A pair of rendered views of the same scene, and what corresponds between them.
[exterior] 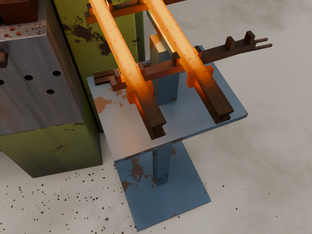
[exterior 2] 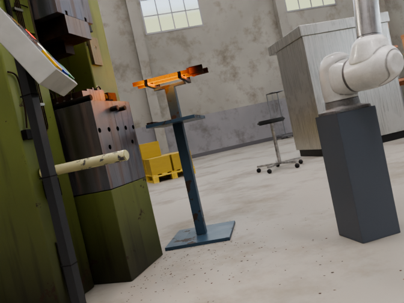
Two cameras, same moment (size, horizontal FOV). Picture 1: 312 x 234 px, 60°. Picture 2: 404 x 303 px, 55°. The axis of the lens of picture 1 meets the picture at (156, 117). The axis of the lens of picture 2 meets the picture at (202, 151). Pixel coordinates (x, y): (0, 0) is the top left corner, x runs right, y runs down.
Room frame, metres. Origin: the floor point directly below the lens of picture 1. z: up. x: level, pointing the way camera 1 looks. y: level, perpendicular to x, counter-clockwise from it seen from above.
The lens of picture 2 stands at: (-0.91, 2.06, 0.63)
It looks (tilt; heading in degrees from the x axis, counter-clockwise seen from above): 2 degrees down; 301
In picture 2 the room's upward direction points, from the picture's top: 12 degrees counter-clockwise
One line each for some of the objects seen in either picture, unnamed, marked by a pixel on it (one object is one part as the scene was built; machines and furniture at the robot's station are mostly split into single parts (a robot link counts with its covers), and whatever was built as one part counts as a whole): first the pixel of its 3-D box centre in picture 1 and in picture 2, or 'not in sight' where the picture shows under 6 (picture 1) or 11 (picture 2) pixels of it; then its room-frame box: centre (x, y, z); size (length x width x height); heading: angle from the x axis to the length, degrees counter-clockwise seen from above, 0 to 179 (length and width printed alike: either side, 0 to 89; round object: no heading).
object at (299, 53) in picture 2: not in sight; (335, 89); (0.30, -4.12, 0.89); 1.39 x 1.09 x 1.78; 44
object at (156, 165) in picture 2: not in sight; (163, 159); (3.61, -3.95, 0.36); 1.29 x 0.99 x 0.72; 129
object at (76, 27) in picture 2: not in sight; (46, 38); (0.78, 0.59, 1.32); 0.42 x 0.20 x 0.10; 12
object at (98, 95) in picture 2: not in sight; (62, 104); (0.78, 0.59, 0.96); 0.42 x 0.20 x 0.09; 12
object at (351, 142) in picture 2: not in sight; (356, 173); (-0.54, 0.10, 0.30); 0.20 x 0.20 x 0.60; 43
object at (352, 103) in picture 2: not in sight; (340, 106); (-0.53, 0.09, 0.63); 0.22 x 0.18 x 0.06; 133
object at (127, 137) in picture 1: (163, 96); (177, 121); (0.48, -0.02, 0.75); 0.40 x 0.30 x 0.02; 111
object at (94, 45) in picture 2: not in sight; (94, 51); (0.77, 0.26, 1.27); 0.09 x 0.02 x 0.17; 102
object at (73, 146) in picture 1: (54, 106); (95, 231); (0.81, 0.54, 0.23); 0.56 x 0.38 x 0.47; 12
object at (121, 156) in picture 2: not in sight; (83, 164); (0.42, 0.86, 0.62); 0.44 x 0.05 x 0.05; 12
